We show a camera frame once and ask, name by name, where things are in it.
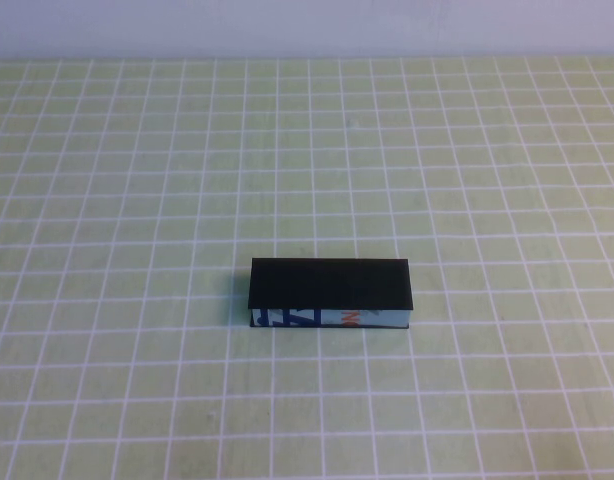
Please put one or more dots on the black glasses case box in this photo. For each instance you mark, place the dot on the black glasses case box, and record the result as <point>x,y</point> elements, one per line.
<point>332,280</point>

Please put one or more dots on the green white-grid tablecloth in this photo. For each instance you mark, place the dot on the green white-grid tablecloth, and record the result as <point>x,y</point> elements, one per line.
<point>137,200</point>

